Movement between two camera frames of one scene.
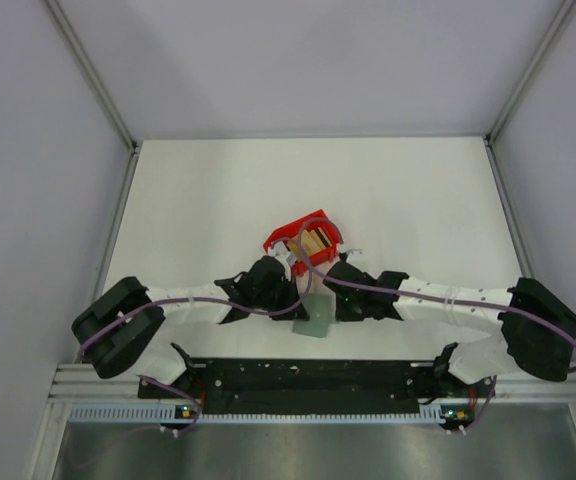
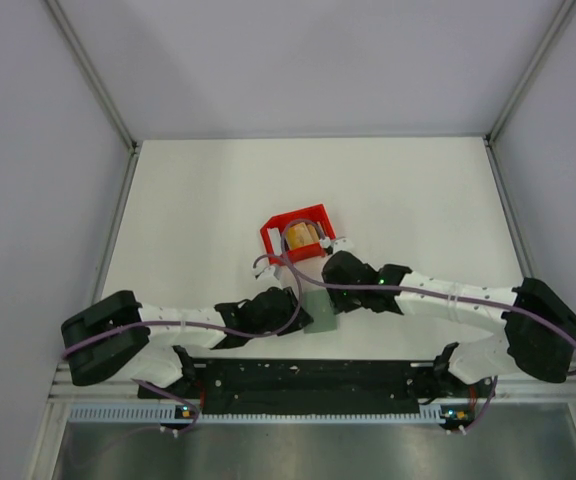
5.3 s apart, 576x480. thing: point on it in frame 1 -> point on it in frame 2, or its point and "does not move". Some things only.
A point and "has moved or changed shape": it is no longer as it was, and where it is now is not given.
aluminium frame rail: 527,386 does not move
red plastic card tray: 317,219 has moved or changed shape
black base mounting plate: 309,387 does not move
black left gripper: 291,293 -> 292,310
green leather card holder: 321,308 does not move
